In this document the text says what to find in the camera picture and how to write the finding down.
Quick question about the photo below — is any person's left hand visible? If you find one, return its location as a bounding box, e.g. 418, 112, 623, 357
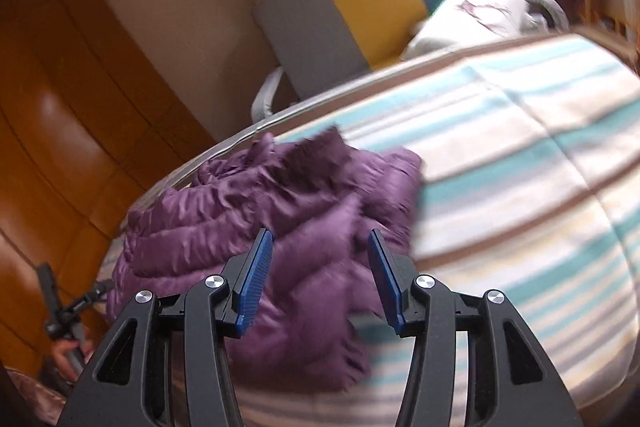
51, 338, 97, 375

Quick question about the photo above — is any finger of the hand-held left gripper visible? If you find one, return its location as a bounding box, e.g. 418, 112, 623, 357
67, 281, 116, 315

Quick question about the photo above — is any grey yellow blue sofa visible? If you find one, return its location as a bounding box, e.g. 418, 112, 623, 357
250, 0, 571, 122

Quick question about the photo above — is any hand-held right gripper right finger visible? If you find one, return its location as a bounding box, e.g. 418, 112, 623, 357
367, 229, 583, 427

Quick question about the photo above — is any white printed pillow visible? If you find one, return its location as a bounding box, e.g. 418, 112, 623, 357
400, 0, 533, 60

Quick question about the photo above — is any striped bed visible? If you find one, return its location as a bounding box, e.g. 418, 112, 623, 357
95, 32, 640, 427

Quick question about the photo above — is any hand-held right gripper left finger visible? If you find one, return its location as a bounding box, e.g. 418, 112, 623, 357
57, 228, 275, 427

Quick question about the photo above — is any purple down jacket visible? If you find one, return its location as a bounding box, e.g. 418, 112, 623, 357
111, 129, 425, 394

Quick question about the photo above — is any brown patterned cloth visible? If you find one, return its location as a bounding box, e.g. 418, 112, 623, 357
0, 366, 67, 427

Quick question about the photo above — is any wooden wardrobe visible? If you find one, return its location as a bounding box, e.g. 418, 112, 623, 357
0, 0, 217, 380

